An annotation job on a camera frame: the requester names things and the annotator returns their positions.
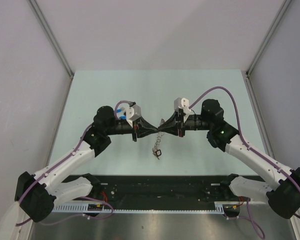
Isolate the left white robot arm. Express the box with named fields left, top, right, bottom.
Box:
left=14, top=104, right=158, bottom=223

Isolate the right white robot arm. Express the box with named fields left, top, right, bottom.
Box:
left=159, top=97, right=300, bottom=219

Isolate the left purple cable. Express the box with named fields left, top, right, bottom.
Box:
left=16, top=99, right=137, bottom=227

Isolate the aluminium frame post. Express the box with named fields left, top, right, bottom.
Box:
left=27, top=0, right=75, bottom=77
left=246, top=0, right=293, bottom=76

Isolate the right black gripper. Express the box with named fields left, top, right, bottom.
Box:
left=158, top=110, right=212, bottom=138

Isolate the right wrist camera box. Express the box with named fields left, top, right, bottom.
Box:
left=173, top=97, right=192, bottom=122

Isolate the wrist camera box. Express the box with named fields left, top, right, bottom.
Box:
left=173, top=97, right=192, bottom=122
left=126, top=102, right=142, bottom=127

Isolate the white slotted cable duct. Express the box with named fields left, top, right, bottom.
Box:
left=52, top=201, right=243, bottom=218

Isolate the right aluminium frame post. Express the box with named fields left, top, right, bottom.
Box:
left=246, top=0, right=293, bottom=76

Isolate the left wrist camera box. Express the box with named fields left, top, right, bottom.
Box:
left=126, top=102, right=142, bottom=127

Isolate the yellow tag key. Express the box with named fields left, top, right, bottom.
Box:
left=152, top=149, right=162, bottom=160

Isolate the left aluminium frame post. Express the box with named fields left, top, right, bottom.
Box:
left=27, top=0, right=75, bottom=77

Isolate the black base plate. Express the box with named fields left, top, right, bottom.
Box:
left=41, top=174, right=282, bottom=211

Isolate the metal disc with keyrings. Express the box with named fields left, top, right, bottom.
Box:
left=152, top=132, right=165, bottom=152

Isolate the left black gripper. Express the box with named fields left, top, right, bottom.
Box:
left=105, top=116, right=158, bottom=142

